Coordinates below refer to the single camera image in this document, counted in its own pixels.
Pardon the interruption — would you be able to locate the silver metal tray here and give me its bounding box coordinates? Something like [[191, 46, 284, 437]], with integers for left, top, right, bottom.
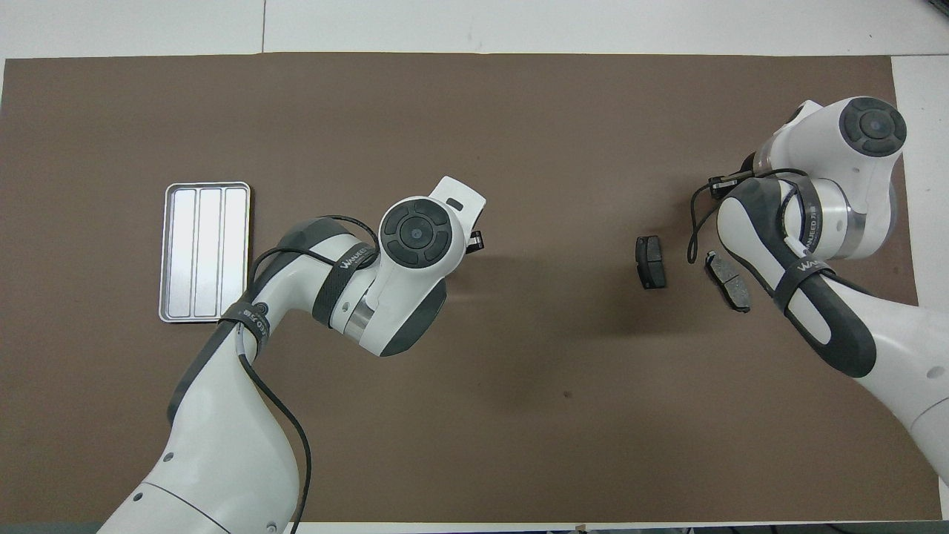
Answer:
[[158, 182, 251, 324]]

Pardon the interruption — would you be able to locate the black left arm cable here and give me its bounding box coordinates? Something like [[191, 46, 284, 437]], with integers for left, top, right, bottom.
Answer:
[[236, 215, 386, 534]]

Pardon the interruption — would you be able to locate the short dark brake pad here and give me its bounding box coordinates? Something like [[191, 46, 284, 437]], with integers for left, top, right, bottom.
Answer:
[[635, 235, 667, 291]]

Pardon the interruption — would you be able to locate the brown table mat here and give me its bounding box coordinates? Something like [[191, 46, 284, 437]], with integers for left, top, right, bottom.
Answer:
[[0, 52, 942, 524]]

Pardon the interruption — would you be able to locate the long dark brake pad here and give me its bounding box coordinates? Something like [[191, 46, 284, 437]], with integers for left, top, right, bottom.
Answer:
[[704, 251, 753, 314]]

